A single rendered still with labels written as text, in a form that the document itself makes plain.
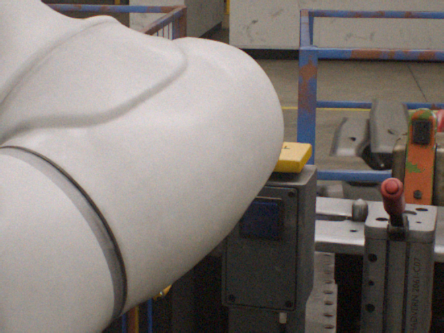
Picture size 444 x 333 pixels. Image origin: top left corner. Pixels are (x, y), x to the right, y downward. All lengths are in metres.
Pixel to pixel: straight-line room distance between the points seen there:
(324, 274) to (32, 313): 1.46
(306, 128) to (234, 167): 2.57
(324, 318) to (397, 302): 0.69
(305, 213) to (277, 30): 8.35
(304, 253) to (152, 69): 0.36
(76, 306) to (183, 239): 0.07
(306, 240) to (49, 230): 0.43
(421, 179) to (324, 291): 0.54
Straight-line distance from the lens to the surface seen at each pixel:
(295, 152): 0.83
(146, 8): 4.30
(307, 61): 3.04
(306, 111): 3.07
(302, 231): 0.82
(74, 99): 0.48
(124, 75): 0.49
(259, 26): 9.15
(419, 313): 1.00
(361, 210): 1.18
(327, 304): 1.75
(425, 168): 1.30
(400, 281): 0.99
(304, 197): 0.81
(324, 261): 1.93
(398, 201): 0.86
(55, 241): 0.44
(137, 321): 1.06
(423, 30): 9.21
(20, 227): 0.43
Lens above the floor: 1.36
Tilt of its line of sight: 14 degrees down
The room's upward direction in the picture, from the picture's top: straight up
